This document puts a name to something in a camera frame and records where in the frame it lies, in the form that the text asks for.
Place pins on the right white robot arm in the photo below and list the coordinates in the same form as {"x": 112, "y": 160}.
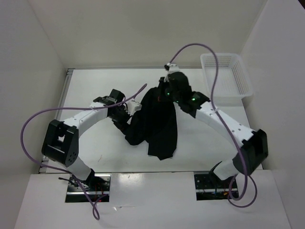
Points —
{"x": 252, "y": 147}

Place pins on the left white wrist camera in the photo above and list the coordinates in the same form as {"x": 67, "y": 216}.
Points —
{"x": 133, "y": 106}

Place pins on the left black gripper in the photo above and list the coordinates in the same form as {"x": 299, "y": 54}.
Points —
{"x": 123, "y": 126}

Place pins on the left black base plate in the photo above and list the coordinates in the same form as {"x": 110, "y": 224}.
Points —
{"x": 98, "y": 193}

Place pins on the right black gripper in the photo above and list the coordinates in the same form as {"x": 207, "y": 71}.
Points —
{"x": 162, "y": 84}

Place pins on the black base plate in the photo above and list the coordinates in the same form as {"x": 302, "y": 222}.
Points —
{"x": 207, "y": 190}
{"x": 98, "y": 193}

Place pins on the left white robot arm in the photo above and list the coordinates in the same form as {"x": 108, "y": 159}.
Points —
{"x": 61, "y": 143}

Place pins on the white perforated plastic basket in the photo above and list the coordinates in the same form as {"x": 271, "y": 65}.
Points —
{"x": 233, "y": 79}

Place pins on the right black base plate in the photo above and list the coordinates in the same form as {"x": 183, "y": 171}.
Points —
{"x": 207, "y": 190}

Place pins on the black shorts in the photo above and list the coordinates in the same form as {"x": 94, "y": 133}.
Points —
{"x": 156, "y": 124}

